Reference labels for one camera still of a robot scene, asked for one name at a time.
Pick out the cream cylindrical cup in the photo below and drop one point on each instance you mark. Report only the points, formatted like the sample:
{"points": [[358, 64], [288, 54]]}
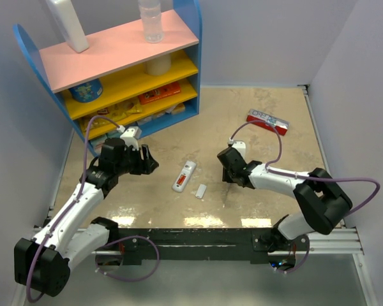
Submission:
{"points": [[158, 66]]}

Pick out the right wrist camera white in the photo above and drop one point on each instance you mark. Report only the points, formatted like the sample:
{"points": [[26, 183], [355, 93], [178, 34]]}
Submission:
{"points": [[239, 145]]}

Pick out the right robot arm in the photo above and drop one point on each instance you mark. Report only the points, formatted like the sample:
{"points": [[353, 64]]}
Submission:
{"points": [[322, 202]]}

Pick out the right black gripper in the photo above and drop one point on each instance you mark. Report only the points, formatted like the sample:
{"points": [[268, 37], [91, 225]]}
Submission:
{"points": [[226, 177]]}

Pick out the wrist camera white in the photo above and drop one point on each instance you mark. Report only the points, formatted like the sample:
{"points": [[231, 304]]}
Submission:
{"points": [[131, 135], [239, 145]]}

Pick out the white remote control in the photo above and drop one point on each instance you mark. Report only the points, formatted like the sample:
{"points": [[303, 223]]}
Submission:
{"points": [[188, 170]]}

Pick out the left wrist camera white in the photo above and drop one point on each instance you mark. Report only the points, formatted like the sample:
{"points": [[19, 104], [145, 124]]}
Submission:
{"points": [[131, 135]]}

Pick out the small white boxes bottom shelf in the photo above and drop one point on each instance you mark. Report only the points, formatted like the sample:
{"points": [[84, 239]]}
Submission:
{"points": [[148, 125]]}

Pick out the blue shelf unit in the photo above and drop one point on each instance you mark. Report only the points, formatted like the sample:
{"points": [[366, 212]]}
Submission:
{"points": [[116, 57]]}

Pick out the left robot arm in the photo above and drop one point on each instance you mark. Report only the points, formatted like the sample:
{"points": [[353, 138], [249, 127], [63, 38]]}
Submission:
{"points": [[43, 264]]}

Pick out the blue patterned can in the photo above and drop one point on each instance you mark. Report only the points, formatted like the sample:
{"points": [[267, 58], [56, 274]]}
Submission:
{"points": [[87, 91]]}

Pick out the orange snack box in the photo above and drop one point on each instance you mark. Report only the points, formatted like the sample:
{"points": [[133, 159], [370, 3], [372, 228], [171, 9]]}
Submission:
{"points": [[160, 93]]}

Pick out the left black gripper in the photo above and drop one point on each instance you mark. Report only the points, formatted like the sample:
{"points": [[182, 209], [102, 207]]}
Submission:
{"points": [[145, 166]]}

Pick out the clear plastic bottle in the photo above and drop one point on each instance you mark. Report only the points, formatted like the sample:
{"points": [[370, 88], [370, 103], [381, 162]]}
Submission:
{"points": [[150, 14]]}

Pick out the white battery cover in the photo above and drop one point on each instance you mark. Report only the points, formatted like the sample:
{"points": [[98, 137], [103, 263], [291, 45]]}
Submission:
{"points": [[200, 191]]}

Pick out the yellow snack bags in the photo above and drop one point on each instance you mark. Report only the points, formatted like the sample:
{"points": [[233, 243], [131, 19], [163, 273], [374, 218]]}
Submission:
{"points": [[114, 112]]}

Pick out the red white toothpaste box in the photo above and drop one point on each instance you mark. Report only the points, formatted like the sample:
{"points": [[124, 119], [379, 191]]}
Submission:
{"points": [[268, 122]]}

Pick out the white bottle on shelf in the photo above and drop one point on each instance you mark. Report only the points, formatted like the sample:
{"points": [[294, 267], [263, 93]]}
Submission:
{"points": [[68, 23]]}

